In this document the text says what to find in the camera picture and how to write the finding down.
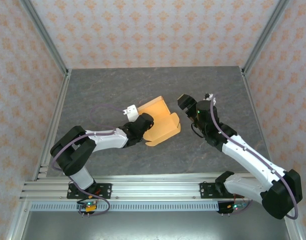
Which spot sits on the pale yellow paper box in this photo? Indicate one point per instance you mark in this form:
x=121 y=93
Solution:
x=160 y=120

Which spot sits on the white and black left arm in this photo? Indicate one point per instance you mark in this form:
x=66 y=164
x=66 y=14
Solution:
x=105 y=140

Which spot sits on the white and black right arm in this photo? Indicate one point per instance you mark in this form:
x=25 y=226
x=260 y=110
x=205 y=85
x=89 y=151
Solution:
x=253 y=160

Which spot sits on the aluminium mounting beam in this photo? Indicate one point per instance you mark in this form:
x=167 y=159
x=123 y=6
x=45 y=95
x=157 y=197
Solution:
x=155 y=187

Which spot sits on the grey metal sheet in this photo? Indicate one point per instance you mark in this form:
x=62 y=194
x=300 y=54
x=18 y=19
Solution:
x=153 y=225

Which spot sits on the aluminium table side rail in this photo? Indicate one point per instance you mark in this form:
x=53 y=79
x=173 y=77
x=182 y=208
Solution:
x=55 y=120
x=253 y=105

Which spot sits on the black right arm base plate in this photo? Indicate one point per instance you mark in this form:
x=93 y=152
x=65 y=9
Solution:
x=205 y=190

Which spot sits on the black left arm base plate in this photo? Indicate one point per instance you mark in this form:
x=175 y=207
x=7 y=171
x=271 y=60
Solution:
x=105 y=190

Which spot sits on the aluminium frame post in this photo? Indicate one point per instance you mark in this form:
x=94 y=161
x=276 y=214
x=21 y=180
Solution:
x=45 y=37
x=265 y=37

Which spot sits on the aluminium frame leg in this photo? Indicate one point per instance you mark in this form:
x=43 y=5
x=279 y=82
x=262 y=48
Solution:
x=293 y=225
x=16 y=222

